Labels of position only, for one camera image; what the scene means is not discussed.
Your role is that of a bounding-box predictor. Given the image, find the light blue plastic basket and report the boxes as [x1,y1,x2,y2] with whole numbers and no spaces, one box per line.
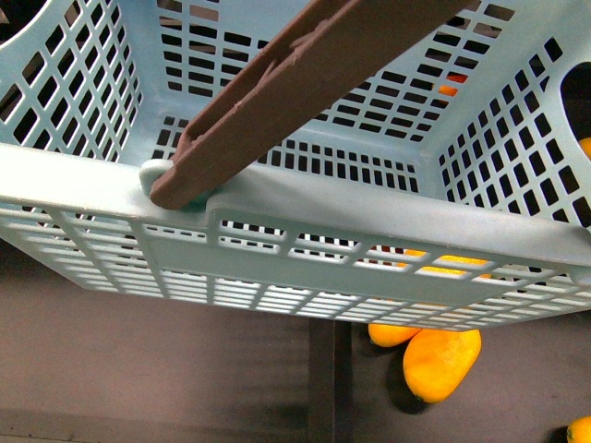
[1,1,590,330]

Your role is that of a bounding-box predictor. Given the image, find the brown basket handle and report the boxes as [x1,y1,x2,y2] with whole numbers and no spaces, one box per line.
[150,1,468,210]

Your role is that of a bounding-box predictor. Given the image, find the yellow mango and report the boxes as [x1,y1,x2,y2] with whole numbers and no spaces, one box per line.
[566,415,591,443]
[368,323,421,348]
[403,329,482,403]

